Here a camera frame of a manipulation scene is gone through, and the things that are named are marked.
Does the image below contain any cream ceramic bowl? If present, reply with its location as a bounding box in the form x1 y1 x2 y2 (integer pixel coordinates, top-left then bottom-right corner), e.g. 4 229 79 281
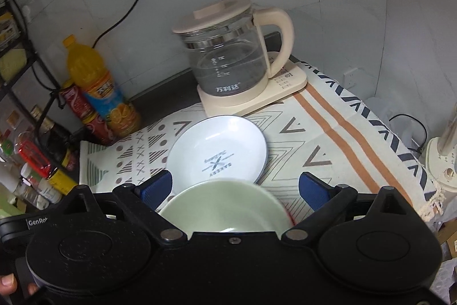
159 179 292 235

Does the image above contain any cream kettle base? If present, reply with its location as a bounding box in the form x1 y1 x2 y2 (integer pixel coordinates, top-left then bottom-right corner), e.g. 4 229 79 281
197 51 308 117

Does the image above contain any white-capped seasoning jar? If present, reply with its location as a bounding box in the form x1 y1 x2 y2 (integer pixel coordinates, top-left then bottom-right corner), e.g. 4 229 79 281
19 162 63 204

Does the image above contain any yellow packet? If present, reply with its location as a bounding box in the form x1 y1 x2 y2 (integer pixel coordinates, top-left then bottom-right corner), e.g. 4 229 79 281
0 48 29 81

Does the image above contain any yellow printed box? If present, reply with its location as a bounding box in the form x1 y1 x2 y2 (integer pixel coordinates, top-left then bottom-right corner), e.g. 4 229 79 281
0 12 21 52

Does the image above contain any white wall socket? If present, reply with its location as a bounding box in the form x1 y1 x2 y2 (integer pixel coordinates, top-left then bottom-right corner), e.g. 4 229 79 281
343 67 361 88

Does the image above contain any small white printed plate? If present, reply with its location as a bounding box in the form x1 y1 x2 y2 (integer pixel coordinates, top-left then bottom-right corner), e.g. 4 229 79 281
166 115 268 185

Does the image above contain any orange juice bottle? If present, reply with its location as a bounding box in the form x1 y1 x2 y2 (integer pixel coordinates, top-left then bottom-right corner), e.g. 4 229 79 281
62 34 142 139

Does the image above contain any glass electric kettle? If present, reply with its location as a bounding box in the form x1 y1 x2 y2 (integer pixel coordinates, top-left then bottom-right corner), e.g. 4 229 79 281
171 0 295 97

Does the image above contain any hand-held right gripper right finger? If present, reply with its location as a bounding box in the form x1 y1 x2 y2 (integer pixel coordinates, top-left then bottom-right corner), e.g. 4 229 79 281
281 172 411 243

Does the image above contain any red soda can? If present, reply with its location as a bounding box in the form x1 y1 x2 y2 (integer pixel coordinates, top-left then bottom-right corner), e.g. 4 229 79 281
80 110 118 147
58 79 90 120

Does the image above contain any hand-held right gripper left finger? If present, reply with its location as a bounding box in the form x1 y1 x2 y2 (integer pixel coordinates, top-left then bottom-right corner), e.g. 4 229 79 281
59 169 188 245

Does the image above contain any dark sauce bottle red handle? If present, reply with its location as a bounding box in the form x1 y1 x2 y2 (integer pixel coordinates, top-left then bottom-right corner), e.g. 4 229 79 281
14 105 81 196

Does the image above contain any black metal shelf rack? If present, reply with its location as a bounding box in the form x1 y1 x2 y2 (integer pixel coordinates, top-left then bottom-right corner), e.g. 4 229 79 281
0 0 83 163

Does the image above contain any patterned fringed table cloth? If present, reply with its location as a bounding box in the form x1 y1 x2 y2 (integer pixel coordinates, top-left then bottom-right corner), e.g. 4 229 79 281
79 58 442 224

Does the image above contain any white appliance base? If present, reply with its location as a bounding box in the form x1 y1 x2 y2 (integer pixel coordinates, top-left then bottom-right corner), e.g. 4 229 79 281
425 126 457 192

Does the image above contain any person's left hand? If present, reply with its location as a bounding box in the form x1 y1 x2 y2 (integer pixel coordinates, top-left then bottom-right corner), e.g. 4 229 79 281
0 273 39 296

